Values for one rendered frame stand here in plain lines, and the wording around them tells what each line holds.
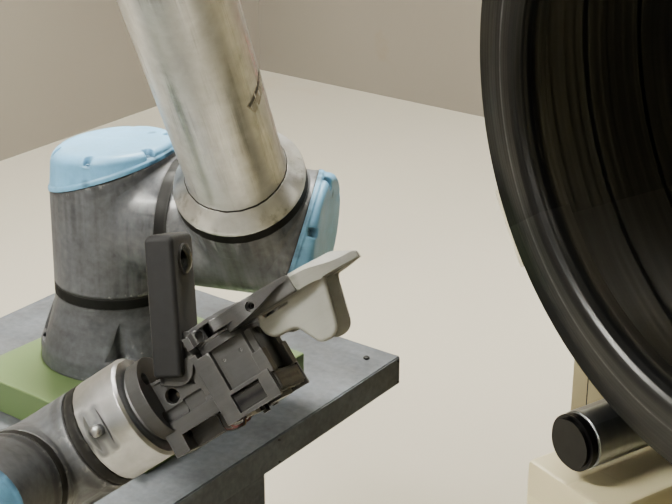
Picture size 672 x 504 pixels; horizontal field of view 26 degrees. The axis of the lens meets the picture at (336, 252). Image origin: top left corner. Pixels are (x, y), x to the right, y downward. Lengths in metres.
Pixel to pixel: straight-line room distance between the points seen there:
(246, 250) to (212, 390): 0.47
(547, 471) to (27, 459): 0.40
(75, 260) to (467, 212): 2.36
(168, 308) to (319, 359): 0.72
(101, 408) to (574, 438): 0.37
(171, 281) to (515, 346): 2.14
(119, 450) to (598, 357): 0.39
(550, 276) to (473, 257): 2.64
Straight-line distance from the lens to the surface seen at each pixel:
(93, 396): 1.18
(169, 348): 1.16
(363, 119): 4.73
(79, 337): 1.74
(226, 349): 1.14
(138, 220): 1.66
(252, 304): 1.13
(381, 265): 3.63
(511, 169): 1.06
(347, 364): 1.85
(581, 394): 2.24
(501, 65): 1.05
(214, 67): 1.40
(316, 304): 1.12
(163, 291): 1.16
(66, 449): 1.19
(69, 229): 1.70
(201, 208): 1.58
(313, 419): 1.74
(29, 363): 1.80
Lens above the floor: 1.45
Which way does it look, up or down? 23 degrees down
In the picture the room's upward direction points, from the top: straight up
